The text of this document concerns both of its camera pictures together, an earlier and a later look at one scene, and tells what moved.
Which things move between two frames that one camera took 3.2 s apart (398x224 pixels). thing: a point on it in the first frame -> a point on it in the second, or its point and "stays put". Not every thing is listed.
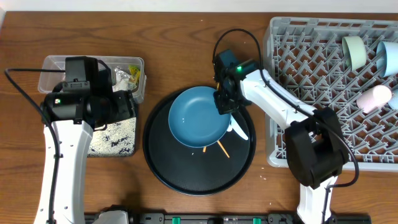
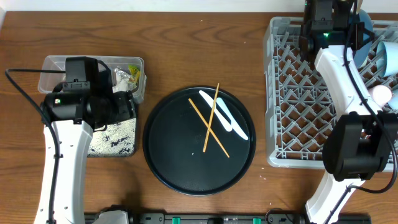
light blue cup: [387, 58] stays put
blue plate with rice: [194, 118] -> [361, 56]
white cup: [374, 98] stays put
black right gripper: [222, 106] -> [356, 29]
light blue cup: [393, 102] stays put
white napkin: [120, 85] stays put
